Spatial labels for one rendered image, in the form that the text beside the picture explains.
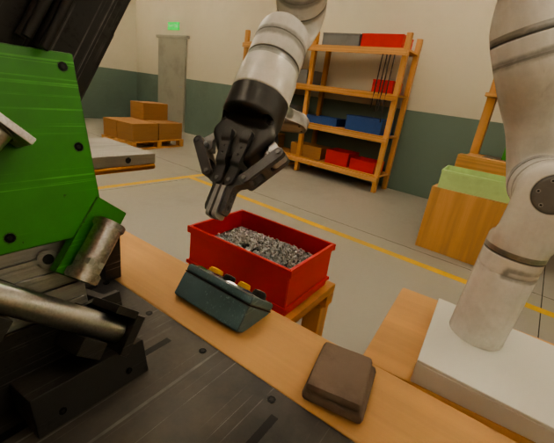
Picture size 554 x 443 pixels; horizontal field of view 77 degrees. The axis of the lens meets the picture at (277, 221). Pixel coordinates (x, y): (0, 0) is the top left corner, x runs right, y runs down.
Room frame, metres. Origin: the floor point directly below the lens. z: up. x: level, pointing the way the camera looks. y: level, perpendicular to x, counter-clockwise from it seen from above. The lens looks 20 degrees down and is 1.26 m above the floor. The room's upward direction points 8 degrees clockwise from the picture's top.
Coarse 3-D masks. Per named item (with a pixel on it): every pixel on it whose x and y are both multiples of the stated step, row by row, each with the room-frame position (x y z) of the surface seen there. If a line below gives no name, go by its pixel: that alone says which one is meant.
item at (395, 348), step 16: (400, 304) 0.69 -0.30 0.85; (416, 304) 0.69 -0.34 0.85; (432, 304) 0.70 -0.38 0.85; (384, 320) 0.62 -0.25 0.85; (400, 320) 0.62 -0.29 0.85; (416, 320) 0.63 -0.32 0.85; (384, 336) 0.56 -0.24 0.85; (400, 336) 0.57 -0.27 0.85; (416, 336) 0.58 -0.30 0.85; (368, 352) 0.51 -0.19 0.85; (384, 352) 0.51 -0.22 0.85; (400, 352) 0.52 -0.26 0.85; (416, 352) 0.53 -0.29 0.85; (384, 368) 0.47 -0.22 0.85; (400, 368) 0.48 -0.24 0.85; (416, 384) 0.45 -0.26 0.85; (448, 400) 0.42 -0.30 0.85; (480, 416) 0.40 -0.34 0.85; (512, 432) 0.38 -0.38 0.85
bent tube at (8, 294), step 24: (0, 120) 0.32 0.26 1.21; (0, 144) 0.32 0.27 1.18; (24, 144) 0.34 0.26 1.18; (0, 288) 0.27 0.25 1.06; (24, 288) 0.29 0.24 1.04; (0, 312) 0.27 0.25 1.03; (24, 312) 0.28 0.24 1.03; (48, 312) 0.29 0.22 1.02; (72, 312) 0.31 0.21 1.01; (96, 312) 0.34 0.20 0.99; (96, 336) 0.33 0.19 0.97; (120, 336) 0.34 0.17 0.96
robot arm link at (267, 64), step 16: (256, 48) 0.46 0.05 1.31; (272, 48) 0.45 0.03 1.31; (256, 64) 0.44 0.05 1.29; (272, 64) 0.44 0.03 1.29; (288, 64) 0.45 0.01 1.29; (256, 80) 0.43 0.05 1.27; (272, 80) 0.43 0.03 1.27; (288, 80) 0.45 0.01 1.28; (288, 96) 0.45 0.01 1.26; (288, 112) 0.48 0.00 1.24; (288, 128) 0.50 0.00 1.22; (304, 128) 0.48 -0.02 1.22
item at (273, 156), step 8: (272, 152) 0.39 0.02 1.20; (280, 152) 0.39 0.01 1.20; (264, 160) 0.39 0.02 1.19; (272, 160) 0.38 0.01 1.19; (280, 160) 0.39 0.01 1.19; (288, 160) 0.40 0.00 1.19; (256, 168) 0.38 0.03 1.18; (264, 168) 0.38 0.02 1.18; (272, 168) 0.40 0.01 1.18; (280, 168) 0.40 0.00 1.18; (240, 176) 0.38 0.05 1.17; (248, 176) 0.38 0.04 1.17; (256, 176) 0.38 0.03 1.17; (264, 176) 0.39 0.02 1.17; (272, 176) 0.40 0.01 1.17; (256, 184) 0.39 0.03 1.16
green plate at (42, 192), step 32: (0, 64) 0.37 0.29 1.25; (32, 64) 0.39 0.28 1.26; (64, 64) 0.42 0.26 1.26; (0, 96) 0.36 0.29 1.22; (32, 96) 0.38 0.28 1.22; (64, 96) 0.41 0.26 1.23; (32, 128) 0.37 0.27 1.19; (64, 128) 0.40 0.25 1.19; (0, 160) 0.34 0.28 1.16; (32, 160) 0.36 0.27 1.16; (64, 160) 0.39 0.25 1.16; (0, 192) 0.33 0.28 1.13; (32, 192) 0.35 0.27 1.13; (64, 192) 0.37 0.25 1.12; (96, 192) 0.40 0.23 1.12; (0, 224) 0.32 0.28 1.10; (32, 224) 0.34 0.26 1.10; (64, 224) 0.36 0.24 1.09
